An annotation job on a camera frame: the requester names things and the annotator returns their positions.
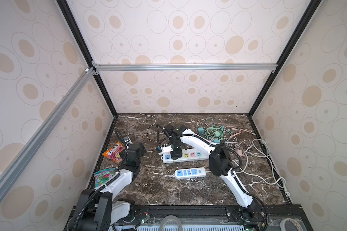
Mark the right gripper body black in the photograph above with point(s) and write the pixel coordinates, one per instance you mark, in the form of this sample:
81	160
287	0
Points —
176	150

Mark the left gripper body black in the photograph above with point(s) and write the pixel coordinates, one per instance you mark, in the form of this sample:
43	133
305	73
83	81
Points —
140	151

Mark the white multicolour power strip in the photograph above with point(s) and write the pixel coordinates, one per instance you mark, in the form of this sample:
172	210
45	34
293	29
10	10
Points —
187	155

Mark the white blue power strip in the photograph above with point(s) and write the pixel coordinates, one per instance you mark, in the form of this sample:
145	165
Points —
189	173

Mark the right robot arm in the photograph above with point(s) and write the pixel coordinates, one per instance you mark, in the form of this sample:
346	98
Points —
223	162

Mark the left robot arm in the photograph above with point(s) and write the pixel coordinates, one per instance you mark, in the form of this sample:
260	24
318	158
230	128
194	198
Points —
95	210

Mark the orange snack bag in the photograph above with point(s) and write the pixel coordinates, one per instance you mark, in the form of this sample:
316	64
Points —
114	152

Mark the teal snack bag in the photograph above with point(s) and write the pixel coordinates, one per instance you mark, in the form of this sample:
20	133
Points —
104	176

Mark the clear tube loop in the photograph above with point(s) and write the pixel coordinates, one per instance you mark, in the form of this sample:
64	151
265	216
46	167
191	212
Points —
171	221

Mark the horizontal aluminium bar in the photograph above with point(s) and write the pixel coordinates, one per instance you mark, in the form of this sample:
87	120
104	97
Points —
184	67

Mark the clear plastic cup green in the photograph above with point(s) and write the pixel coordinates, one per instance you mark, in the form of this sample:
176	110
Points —
70	224

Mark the left diagonal aluminium bar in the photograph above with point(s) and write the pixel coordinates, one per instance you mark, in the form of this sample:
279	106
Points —
17	166

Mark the tape roll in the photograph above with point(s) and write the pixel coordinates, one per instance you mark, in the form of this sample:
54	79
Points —
289	224

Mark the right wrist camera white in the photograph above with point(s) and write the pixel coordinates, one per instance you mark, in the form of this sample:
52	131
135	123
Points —
164	149

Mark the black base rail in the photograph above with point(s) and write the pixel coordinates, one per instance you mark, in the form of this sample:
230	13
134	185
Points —
210	218

